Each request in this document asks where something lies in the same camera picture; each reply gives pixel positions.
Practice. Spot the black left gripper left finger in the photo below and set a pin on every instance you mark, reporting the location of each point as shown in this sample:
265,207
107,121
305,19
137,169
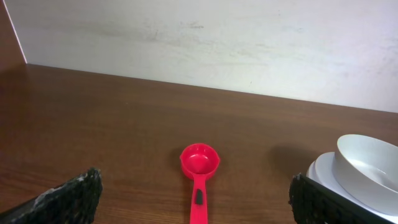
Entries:
75,201

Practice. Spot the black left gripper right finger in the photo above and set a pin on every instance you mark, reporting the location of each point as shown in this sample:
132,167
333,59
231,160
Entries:
313,203

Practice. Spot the red plastic measuring scoop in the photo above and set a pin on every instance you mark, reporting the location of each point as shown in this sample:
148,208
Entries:
199,162

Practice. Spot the white digital kitchen scale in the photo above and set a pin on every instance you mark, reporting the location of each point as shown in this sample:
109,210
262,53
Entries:
321,171

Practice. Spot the white round bowl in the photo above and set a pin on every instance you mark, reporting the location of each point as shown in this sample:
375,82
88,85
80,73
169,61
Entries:
366,168

